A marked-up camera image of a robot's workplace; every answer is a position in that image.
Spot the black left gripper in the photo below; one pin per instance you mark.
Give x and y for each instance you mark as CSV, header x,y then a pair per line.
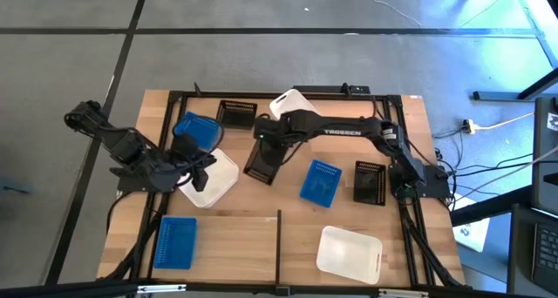
x,y
187,152

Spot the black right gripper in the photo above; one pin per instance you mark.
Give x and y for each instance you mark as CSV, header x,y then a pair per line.
x,y
268,132

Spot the white plastic basket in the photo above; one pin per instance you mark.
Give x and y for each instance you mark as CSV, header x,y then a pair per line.
x,y
287,102
349,254
218,180

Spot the black plastic basket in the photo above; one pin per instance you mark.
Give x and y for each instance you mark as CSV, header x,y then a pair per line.
x,y
369,184
261,171
237,117

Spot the blue plastic basket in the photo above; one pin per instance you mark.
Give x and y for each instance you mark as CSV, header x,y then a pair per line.
x,y
174,243
320,184
205,126

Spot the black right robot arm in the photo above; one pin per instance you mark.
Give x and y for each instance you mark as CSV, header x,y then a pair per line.
x,y
344,128

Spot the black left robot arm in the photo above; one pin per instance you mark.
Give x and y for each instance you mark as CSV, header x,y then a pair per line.
x,y
131,152

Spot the black mounting bar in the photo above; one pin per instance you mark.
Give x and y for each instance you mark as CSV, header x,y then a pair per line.
x,y
322,89

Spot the white power strip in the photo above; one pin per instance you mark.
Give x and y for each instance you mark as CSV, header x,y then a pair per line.
x,y
468,126

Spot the white floor sign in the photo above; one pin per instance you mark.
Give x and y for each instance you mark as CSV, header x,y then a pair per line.
x,y
473,237

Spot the black desk leg bar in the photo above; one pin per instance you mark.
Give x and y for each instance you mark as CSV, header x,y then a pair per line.
x,y
488,208
497,96

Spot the gray equipment case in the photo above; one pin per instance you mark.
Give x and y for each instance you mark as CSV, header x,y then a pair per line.
x,y
545,167

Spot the black desk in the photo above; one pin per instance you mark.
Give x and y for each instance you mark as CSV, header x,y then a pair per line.
x,y
521,254

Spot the black keyboard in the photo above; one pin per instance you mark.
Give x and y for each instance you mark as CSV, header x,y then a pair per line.
x,y
547,250

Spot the black aluminium rig frame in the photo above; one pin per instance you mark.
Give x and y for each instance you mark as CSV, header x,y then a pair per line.
x,y
209,95

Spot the wooden shelf with black frame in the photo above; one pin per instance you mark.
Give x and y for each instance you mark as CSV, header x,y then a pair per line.
x,y
235,250

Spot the silver frame bracket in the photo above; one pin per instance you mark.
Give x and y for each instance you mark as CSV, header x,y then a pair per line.
x,y
161,288
403,293

